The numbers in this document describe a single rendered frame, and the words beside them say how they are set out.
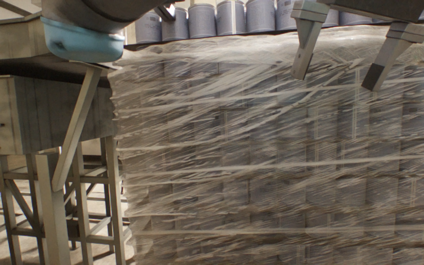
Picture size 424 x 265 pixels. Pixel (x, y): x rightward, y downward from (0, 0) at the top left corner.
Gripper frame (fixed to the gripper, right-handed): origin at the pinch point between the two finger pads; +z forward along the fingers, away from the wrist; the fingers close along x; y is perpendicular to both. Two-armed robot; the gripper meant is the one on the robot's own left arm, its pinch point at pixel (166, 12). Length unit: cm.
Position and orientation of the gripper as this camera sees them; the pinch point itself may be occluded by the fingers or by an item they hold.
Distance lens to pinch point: 54.3
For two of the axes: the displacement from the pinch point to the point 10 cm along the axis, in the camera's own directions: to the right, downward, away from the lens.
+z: 1.5, -1.2, 9.8
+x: 9.9, -0.3, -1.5
